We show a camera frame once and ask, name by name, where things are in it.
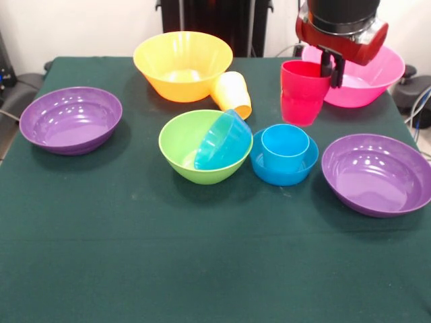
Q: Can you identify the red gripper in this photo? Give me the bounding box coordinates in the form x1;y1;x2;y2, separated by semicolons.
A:
295;9;390;89

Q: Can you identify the pink bowl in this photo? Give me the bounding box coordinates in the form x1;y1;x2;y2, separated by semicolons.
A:
301;45;406;109

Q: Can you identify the red cup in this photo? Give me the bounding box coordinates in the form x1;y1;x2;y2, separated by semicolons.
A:
280;60;333;127

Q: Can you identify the blue cup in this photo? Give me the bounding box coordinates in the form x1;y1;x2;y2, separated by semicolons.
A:
261;123;310;172

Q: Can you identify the orange cup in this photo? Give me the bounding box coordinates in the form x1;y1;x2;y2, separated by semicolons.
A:
210;71;253;120

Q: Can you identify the blue bowl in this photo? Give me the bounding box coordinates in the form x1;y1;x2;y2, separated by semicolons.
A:
193;108;253;171
249;129;320;187

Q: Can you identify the orange bowl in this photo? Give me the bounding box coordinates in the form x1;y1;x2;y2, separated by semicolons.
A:
133;30;234;103

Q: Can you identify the green bowl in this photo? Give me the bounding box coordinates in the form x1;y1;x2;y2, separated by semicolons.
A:
158;109;254;185

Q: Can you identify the black computer tower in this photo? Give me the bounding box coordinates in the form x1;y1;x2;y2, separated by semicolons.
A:
0;30;18;98

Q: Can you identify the black knobbed device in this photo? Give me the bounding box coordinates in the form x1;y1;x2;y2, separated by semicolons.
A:
393;64;431;114

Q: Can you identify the purple bowl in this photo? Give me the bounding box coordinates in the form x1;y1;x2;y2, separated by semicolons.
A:
321;133;431;219
19;86;123;157

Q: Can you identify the dark green tablecloth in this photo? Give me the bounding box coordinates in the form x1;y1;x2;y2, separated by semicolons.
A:
0;56;431;323

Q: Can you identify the grey cable bundle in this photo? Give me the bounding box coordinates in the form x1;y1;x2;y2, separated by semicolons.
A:
403;85;431;159

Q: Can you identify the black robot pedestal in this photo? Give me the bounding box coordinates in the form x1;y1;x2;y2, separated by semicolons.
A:
161;0;273;58

